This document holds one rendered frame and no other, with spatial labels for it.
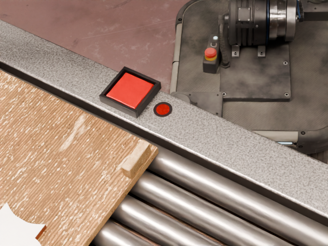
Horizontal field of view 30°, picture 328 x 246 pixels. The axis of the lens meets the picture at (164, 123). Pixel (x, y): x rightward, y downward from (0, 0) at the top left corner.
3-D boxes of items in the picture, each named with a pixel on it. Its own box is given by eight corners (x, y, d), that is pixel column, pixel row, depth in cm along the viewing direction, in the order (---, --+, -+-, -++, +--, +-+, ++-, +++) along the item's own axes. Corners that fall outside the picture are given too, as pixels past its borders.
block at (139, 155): (144, 147, 95) (141, 137, 93) (153, 152, 94) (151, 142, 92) (122, 175, 93) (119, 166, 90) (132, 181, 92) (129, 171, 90)
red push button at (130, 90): (127, 76, 107) (125, 71, 106) (155, 89, 105) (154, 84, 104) (106, 100, 104) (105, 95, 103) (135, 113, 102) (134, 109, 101)
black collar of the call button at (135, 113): (125, 71, 108) (124, 65, 106) (161, 88, 105) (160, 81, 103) (100, 101, 104) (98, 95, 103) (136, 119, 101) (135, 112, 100)
